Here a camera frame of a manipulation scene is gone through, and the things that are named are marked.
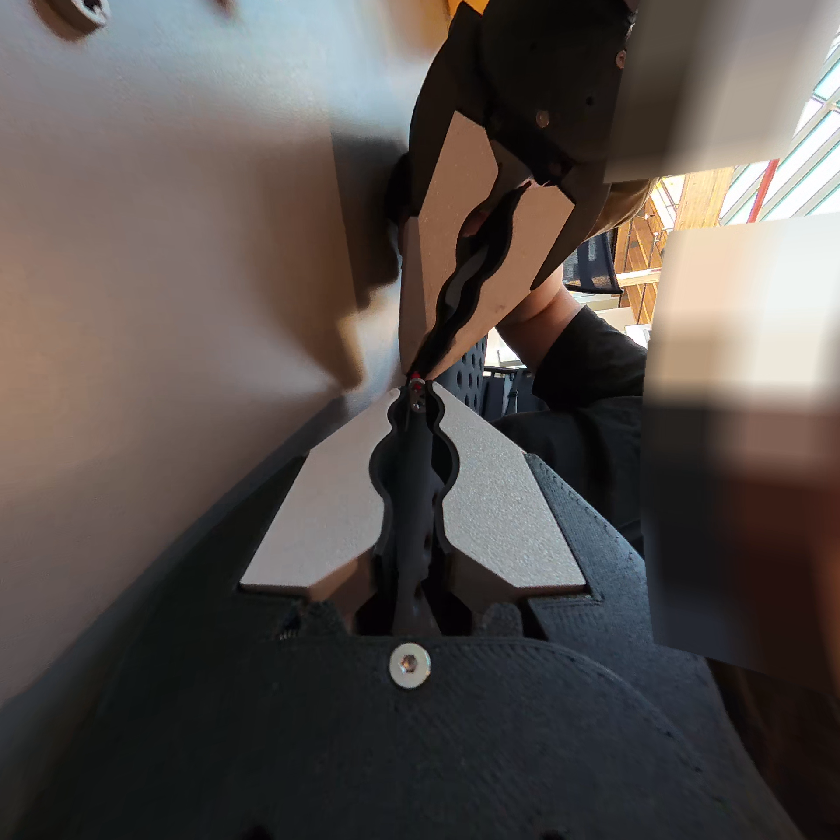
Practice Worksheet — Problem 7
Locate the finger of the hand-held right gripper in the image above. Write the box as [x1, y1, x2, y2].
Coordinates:
[398, 109, 501, 375]
[425, 184, 580, 382]

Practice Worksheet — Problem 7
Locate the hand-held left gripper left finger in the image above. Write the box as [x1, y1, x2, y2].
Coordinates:
[239, 386, 403, 636]

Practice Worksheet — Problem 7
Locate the red ceiling pipe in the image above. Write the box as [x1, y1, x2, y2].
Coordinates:
[747, 159, 782, 225]

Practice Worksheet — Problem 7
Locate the person's brown hair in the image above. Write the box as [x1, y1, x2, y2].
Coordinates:
[591, 177, 658, 237]

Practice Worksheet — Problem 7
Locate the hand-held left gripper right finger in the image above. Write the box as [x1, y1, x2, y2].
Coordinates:
[425, 384, 587, 636]

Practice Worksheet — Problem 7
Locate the person's right forearm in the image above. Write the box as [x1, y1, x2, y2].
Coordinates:
[495, 282, 586, 371]

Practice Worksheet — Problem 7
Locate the grey desk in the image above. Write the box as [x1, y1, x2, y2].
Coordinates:
[0, 0, 460, 710]

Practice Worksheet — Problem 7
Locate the light grey double connector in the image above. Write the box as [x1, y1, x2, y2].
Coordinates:
[45, 0, 111, 32]

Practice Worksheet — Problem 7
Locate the black perforated panel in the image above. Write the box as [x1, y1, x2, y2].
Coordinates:
[387, 333, 492, 635]

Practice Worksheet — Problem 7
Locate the black mesh office chair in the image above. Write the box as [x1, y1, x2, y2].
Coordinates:
[563, 230, 622, 295]

